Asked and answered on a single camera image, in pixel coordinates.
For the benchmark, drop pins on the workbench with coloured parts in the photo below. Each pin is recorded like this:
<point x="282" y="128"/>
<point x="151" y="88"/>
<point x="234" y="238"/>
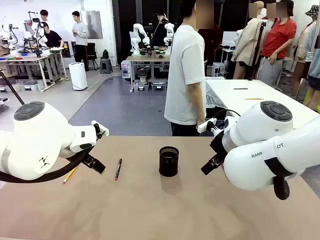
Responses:
<point x="30" y="59"/>

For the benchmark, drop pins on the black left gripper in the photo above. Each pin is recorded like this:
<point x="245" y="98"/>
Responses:
<point x="86" y="159"/>

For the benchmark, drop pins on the grey metal wall panel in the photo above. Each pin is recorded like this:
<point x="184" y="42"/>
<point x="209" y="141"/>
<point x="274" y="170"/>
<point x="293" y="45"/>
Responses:
<point x="93" y="25"/>

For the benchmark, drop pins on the person in black t-shirt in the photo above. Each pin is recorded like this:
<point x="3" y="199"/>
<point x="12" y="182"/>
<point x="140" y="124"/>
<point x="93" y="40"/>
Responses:
<point x="53" y="38"/>

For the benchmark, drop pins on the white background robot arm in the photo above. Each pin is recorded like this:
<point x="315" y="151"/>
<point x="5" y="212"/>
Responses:
<point x="136" y="28"/>
<point x="169" y="30"/>

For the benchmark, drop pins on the person in grey sweatshirt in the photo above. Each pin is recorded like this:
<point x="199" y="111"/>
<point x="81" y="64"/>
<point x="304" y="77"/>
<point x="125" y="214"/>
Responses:
<point x="81" y="32"/>

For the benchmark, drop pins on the white monitor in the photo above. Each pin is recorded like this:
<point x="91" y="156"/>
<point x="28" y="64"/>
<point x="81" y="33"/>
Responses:
<point x="228" y="38"/>

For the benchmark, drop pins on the black-haired person in white top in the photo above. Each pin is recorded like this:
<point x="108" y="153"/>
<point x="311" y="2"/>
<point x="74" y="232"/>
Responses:
<point x="44" y="15"/>

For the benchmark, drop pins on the wooden background work table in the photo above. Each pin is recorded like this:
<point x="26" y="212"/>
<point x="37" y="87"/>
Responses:
<point x="140" y="58"/>

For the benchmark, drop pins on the mannequin in dark red top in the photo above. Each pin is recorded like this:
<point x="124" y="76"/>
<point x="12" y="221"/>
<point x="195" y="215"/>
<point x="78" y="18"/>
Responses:
<point x="212" y="37"/>

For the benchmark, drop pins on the computer tower with lights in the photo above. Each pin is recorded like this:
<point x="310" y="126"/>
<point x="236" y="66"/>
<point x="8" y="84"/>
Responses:
<point x="125" y="70"/>

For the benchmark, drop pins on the yellow pencil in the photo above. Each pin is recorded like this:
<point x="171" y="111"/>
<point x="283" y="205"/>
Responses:
<point x="70" y="175"/>
<point x="253" y="99"/>

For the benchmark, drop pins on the white table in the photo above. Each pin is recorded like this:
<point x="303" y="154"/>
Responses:
<point x="237" y="97"/>

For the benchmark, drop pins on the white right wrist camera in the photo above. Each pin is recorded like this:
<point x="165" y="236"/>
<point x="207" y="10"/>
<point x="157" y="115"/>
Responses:
<point x="203" y="126"/>

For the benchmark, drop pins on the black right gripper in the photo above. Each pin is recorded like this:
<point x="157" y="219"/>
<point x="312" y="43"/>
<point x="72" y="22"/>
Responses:
<point x="219" y="147"/>

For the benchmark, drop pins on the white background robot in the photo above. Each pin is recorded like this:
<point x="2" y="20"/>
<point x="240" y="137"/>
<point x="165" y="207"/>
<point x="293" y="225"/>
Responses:
<point x="6" y="35"/>

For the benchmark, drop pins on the grey patterned cloth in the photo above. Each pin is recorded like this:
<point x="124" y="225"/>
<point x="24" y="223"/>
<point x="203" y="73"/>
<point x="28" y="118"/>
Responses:
<point x="212" y="95"/>

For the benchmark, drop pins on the black marker with pink end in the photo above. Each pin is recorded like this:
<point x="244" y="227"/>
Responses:
<point x="118" y="168"/>

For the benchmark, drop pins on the black stand rod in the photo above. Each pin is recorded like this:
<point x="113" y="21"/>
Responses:
<point x="12" y="88"/>

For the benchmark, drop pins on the person in white t-shirt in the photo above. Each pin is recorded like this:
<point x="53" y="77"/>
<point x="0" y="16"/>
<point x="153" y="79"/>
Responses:
<point x="185" y="75"/>

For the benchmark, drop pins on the black office chair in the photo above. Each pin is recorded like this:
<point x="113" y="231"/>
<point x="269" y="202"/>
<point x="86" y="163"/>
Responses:
<point x="92" y="50"/>

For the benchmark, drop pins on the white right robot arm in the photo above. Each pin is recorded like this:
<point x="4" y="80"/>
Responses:
<point x="262" y="130"/>

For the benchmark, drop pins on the black tripod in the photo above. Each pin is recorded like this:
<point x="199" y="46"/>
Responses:
<point x="257" y="50"/>

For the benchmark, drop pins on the grey step stool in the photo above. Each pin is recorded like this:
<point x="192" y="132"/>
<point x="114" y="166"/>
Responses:
<point x="106" y="65"/>

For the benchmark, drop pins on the white air purifier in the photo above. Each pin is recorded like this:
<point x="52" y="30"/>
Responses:
<point x="78" y="76"/>

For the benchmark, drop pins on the grey storage bin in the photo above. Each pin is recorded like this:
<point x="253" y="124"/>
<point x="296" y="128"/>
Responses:
<point x="31" y="86"/>
<point x="159" y="86"/>
<point x="141" y="86"/>

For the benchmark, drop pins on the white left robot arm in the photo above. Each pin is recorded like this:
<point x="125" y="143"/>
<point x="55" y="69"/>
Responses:
<point x="37" y="140"/>

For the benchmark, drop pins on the white computer case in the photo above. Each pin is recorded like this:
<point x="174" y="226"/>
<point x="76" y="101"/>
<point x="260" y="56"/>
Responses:
<point x="218" y="69"/>

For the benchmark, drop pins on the person's right hand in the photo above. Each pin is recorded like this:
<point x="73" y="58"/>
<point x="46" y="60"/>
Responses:
<point x="201" y="121"/>

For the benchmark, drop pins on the mannequin in beige jacket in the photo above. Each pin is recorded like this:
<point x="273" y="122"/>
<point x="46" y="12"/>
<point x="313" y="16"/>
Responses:
<point x="247" y="42"/>

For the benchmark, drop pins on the person's right forearm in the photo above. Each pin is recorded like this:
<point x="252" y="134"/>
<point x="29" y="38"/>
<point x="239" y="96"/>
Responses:
<point x="196" y="105"/>

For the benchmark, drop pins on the black mesh pen holder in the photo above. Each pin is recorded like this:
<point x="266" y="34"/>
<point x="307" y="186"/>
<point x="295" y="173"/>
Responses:
<point x="169" y="165"/>

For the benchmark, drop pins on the black backpack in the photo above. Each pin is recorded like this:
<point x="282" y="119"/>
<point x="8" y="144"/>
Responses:
<point x="105" y="54"/>

